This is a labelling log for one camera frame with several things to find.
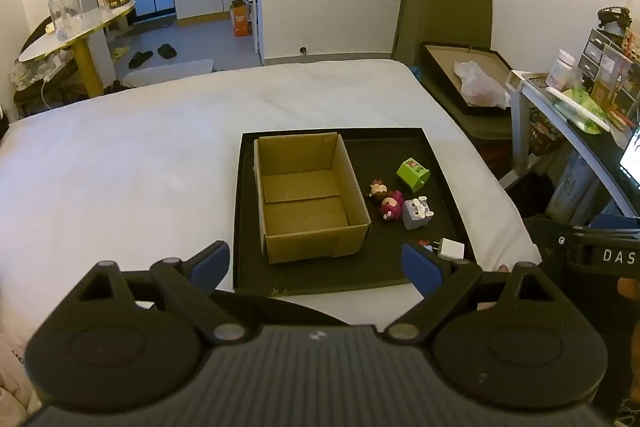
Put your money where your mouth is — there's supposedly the white charger plug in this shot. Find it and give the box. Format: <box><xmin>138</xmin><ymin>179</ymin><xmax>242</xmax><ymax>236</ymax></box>
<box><xmin>433</xmin><ymin>237</ymin><xmax>467</xmax><ymax>264</ymax></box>

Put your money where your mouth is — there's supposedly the cardboard box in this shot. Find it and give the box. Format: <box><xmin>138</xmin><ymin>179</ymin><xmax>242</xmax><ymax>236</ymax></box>
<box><xmin>253</xmin><ymin>132</ymin><xmax>373</xmax><ymax>265</ymax></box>

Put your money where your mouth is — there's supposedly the white power strip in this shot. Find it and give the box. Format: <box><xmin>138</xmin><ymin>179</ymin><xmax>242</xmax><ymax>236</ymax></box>
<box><xmin>12</xmin><ymin>57</ymin><xmax>63</xmax><ymax>85</ymax></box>

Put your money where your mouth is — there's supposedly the green packet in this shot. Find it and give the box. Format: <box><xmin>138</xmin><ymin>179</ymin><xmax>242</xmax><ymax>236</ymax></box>
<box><xmin>560</xmin><ymin>88</ymin><xmax>608</xmax><ymax>135</ymax></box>

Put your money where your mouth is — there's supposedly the pink bear toy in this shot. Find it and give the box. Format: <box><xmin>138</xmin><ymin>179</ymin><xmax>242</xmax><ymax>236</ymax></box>
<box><xmin>379</xmin><ymin>189</ymin><xmax>405</xmax><ymax>223</ymax></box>

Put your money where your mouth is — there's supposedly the round table with yellow leg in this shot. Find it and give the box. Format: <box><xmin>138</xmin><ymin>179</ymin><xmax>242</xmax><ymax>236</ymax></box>
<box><xmin>19</xmin><ymin>0</ymin><xmax>137</xmax><ymax>98</ymax></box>

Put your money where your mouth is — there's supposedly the laptop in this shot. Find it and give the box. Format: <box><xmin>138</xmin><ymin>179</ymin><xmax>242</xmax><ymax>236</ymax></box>
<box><xmin>619</xmin><ymin>127</ymin><xmax>640</xmax><ymax>188</ymax></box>

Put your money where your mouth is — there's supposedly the purple-grey cube toy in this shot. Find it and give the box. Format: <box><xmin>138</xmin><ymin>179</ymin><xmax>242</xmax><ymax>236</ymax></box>
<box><xmin>401</xmin><ymin>197</ymin><xmax>434</xmax><ymax>231</ymax></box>

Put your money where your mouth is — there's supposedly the small drawer organizer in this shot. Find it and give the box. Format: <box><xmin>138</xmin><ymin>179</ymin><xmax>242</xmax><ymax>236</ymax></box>
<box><xmin>577</xmin><ymin>28</ymin><xmax>621</xmax><ymax>75</ymax></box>

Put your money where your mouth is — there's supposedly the black shallow tray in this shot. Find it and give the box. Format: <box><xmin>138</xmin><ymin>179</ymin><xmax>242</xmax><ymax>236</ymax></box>
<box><xmin>233</xmin><ymin>127</ymin><xmax>478</xmax><ymax>297</ymax></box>

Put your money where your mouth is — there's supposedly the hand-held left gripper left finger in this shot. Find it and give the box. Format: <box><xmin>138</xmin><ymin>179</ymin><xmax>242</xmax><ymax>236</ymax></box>
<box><xmin>79</xmin><ymin>240</ymin><xmax>252</xmax><ymax>349</ymax></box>

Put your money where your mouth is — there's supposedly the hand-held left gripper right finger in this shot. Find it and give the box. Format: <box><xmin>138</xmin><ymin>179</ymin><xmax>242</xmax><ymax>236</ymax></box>
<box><xmin>384</xmin><ymin>241</ymin><xmax>559</xmax><ymax>344</ymax></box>

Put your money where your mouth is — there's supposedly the orange box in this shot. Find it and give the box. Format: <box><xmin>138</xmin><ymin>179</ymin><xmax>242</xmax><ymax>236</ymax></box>
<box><xmin>229</xmin><ymin>0</ymin><xmax>252</xmax><ymax>38</ymax></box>

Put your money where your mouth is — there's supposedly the green cube toy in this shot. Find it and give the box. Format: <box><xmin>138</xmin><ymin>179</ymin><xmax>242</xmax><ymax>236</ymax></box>
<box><xmin>396</xmin><ymin>158</ymin><xmax>432</xmax><ymax>194</ymax></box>

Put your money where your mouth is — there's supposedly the leaning cardboard sheet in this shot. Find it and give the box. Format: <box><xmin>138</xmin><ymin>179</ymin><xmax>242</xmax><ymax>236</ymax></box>
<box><xmin>395</xmin><ymin>0</ymin><xmax>493</xmax><ymax>58</ymax></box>

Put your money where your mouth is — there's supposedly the crumpled clear plastic bag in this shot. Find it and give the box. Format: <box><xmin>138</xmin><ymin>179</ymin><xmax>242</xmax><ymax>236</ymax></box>
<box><xmin>453</xmin><ymin>60</ymin><xmax>510</xmax><ymax>110</ymax></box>

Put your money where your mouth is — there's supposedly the clear plastic jug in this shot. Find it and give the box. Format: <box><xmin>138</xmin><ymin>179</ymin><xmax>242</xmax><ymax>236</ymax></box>
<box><xmin>48</xmin><ymin>0</ymin><xmax>85</xmax><ymax>42</ymax></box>

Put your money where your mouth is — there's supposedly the black tray with cardboard liner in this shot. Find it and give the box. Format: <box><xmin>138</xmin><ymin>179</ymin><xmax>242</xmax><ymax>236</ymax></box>
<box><xmin>419</xmin><ymin>41</ymin><xmax>516</xmax><ymax>118</ymax></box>

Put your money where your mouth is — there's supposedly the grey desk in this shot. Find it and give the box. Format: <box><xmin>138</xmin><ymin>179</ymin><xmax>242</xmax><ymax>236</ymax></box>
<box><xmin>510</xmin><ymin>72</ymin><xmax>640</xmax><ymax>218</ymax></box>

